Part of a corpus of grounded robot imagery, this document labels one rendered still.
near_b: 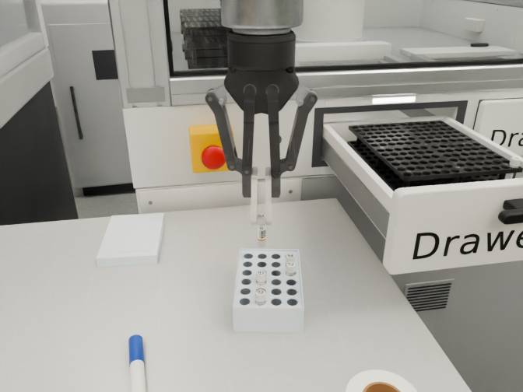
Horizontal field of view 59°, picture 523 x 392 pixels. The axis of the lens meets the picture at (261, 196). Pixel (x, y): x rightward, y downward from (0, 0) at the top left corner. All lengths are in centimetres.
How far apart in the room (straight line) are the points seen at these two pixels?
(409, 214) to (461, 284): 64
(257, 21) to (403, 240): 29
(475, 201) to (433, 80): 37
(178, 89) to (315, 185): 31
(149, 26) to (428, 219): 49
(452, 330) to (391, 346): 69
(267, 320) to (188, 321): 10
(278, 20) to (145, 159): 41
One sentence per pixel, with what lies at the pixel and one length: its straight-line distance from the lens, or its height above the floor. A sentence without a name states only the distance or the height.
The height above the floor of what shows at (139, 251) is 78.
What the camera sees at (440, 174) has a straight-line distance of 67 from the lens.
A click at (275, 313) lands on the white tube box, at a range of 56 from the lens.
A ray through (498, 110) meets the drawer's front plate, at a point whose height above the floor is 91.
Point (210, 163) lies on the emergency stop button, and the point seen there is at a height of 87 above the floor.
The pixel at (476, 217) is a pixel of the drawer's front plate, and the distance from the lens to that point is 60.
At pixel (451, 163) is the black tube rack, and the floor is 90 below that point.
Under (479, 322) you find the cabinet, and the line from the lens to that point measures 128.
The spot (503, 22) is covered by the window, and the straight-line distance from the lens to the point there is 96.
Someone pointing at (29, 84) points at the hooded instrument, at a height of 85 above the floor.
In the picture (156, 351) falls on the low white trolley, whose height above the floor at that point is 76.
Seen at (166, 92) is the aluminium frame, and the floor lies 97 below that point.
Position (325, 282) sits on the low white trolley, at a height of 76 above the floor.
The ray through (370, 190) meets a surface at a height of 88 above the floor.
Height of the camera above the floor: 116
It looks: 27 degrees down
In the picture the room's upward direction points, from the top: straight up
